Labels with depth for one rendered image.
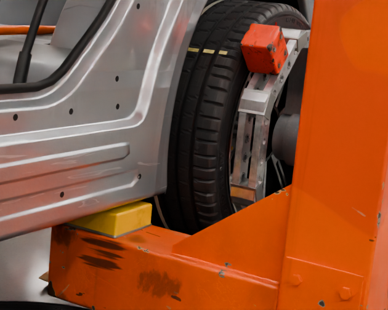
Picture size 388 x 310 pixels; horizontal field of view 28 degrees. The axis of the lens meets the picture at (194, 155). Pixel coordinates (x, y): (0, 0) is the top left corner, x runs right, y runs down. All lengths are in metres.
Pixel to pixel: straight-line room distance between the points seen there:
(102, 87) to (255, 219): 0.38
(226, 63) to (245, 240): 0.47
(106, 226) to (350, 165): 0.53
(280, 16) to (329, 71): 0.64
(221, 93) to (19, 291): 1.65
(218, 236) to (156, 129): 0.29
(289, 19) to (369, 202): 0.78
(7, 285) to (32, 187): 1.88
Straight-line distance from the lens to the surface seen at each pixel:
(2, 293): 3.12
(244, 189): 1.74
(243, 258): 1.43
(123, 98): 1.54
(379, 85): 1.27
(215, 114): 1.70
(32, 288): 3.17
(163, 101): 1.62
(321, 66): 1.30
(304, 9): 2.26
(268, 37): 1.70
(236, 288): 1.43
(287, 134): 1.90
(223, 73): 1.72
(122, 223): 1.58
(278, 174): 2.11
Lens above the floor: 1.15
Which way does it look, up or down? 11 degrees down
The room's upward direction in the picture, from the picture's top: 6 degrees clockwise
